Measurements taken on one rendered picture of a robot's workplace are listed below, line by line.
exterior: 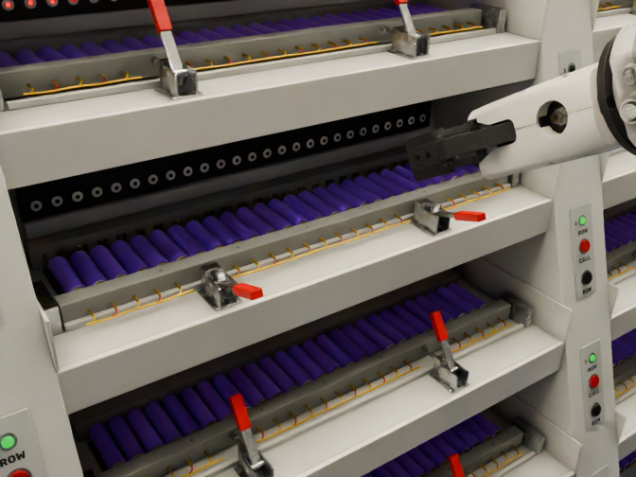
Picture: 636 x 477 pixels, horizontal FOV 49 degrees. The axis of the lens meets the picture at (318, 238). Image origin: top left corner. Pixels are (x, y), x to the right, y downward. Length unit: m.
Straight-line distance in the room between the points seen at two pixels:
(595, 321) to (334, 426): 0.40
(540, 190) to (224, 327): 0.45
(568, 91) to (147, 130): 0.34
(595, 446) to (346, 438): 0.42
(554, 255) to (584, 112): 0.52
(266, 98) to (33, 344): 0.29
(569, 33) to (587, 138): 0.51
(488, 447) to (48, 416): 0.62
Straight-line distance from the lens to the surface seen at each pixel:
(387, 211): 0.79
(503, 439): 1.04
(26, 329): 0.59
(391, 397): 0.83
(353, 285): 0.72
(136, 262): 0.69
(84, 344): 0.63
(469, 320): 0.93
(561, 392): 1.01
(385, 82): 0.73
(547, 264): 0.95
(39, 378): 0.60
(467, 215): 0.75
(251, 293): 0.59
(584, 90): 0.43
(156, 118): 0.60
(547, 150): 0.44
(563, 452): 1.06
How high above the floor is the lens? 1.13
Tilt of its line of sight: 14 degrees down
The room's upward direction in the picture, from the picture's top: 9 degrees counter-clockwise
